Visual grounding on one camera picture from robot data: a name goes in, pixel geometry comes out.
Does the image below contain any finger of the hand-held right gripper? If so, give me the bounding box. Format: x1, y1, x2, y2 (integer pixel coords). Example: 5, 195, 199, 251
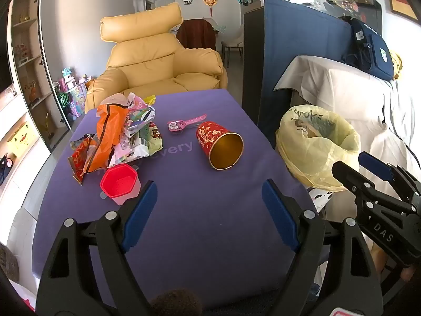
332, 161, 420, 218
358, 151, 421, 205

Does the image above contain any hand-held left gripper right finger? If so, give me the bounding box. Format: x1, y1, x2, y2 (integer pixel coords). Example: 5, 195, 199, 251
261, 178, 385, 316

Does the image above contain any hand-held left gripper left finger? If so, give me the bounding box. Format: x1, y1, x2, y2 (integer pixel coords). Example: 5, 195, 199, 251
36, 180, 158, 316

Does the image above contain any bin with yellow bag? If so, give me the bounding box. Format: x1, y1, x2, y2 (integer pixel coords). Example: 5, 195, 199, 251
275, 105, 362, 191

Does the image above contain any pink hexagonal plastic cup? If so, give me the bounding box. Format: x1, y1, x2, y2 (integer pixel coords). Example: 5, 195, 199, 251
99, 165, 142, 206

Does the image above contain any green white milk carton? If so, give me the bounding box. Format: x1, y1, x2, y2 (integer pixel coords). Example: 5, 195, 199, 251
108, 132, 150, 168

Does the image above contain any light green snack bag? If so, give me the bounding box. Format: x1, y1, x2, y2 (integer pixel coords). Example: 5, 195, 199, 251
146, 122, 164, 155

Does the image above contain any red snack wrapper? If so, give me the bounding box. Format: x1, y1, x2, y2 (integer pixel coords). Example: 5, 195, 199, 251
68, 135, 94, 186

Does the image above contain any orange snack wrapper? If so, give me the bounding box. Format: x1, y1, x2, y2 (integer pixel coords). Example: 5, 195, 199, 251
84, 103, 129, 173

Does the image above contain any red gold paper cup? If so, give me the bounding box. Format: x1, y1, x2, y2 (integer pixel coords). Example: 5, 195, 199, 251
196, 121, 244, 170

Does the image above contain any person's left hand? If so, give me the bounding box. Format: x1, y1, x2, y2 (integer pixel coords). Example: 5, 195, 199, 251
151, 289, 203, 316

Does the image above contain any white panda printed bag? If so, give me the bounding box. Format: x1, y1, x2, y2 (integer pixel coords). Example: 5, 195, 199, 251
309, 187, 334, 218

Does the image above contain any purple tablecloth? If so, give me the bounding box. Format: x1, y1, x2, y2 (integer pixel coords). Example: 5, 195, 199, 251
31, 89, 329, 315

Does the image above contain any white sheet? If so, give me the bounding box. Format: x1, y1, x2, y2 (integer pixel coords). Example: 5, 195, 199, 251
273, 55, 421, 191

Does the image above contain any cartoon printed snack wrapper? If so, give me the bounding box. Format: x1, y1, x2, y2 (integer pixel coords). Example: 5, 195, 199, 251
127, 98, 156, 132

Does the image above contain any yellow plush toy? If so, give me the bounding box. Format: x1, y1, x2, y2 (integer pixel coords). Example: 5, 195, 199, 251
391, 51, 403, 80

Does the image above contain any blue backpack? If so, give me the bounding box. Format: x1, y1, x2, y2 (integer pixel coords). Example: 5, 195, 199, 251
342, 16, 395, 81

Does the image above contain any white printed plastic bag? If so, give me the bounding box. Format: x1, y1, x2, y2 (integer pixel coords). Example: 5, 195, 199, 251
96, 92, 137, 117

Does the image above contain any gold trophy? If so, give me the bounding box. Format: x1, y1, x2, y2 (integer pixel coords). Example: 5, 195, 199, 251
41, 112, 55, 139

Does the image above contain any pastel gift bag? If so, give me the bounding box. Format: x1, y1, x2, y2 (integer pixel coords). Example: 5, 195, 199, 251
67, 84, 88, 117

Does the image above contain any blue covered cabinet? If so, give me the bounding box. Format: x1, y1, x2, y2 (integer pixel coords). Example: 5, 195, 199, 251
243, 0, 384, 139

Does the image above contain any black bag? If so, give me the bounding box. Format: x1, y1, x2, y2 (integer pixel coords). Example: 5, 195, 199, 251
0, 155, 14, 185

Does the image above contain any yellow toy box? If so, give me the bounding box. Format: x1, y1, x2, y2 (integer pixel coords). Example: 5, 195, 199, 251
7, 122, 37, 154

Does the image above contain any teal pink toy castle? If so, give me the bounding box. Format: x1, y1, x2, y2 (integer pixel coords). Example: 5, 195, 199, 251
59, 68, 78, 91

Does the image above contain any yellow leather armchair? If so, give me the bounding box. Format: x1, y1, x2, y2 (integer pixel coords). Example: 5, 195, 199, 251
85, 3, 228, 114

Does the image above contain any white dining chair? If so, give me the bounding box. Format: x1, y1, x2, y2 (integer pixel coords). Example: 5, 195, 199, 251
221, 23, 244, 68

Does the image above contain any chair with brown jacket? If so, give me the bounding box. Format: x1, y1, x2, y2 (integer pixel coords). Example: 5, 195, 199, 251
176, 19, 217, 51

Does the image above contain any glass door display cabinet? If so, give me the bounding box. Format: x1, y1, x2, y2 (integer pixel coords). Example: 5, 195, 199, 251
7, 0, 72, 154

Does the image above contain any red hanging knot ornament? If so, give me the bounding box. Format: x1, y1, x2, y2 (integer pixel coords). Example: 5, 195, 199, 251
203, 0, 222, 17

